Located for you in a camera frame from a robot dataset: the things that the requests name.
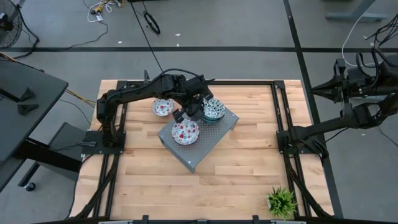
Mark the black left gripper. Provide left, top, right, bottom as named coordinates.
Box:
left=172, top=76, right=215, bottom=123

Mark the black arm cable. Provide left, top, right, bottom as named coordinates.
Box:
left=355, top=49, right=382, bottom=78
left=136, top=68, right=215, bottom=94

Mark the long black floor cable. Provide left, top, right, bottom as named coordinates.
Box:
left=129, top=0, right=165, bottom=74

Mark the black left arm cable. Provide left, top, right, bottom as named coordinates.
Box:
left=136, top=68, right=215, bottom=94

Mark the black wedge stand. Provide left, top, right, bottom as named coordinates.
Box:
left=19, top=87, right=37, bottom=102

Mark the white floor cable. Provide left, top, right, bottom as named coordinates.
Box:
left=341, top=12, right=379, bottom=68

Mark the green potted plant white pot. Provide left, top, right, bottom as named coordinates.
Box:
left=266, top=185, right=298, bottom=220

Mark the red floral mini bowl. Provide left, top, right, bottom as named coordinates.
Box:
left=151, top=98, right=175, bottom=118
left=171, top=118, right=200, bottom=146

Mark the black floor fan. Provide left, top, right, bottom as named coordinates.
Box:
left=0, top=0, right=24, bottom=50

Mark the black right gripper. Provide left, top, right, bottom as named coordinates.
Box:
left=310, top=58, right=379, bottom=118

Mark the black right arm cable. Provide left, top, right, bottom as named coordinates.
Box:
left=355, top=49, right=382, bottom=78

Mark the black coiled cable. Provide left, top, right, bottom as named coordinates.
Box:
left=142, top=11, right=162, bottom=35

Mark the grey desk foot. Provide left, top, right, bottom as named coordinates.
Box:
left=325, top=0, right=388, bottom=22

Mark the white cable bundle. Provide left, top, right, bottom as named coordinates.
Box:
left=82, top=0, right=124, bottom=24

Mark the black cable bundle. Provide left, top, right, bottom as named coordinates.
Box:
left=365, top=14, right=398, bottom=54

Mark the yellow floor cable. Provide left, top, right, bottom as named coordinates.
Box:
left=64, top=88, right=96, bottom=108

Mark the grey perforated metal shelf riser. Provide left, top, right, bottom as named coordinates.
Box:
left=157, top=90, right=240, bottom=174

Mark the black desk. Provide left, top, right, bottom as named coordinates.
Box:
left=0, top=58, right=88, bottom=192

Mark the black aluminium table frame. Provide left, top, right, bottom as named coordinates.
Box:
left=68, top=78, right=336, bottom=224

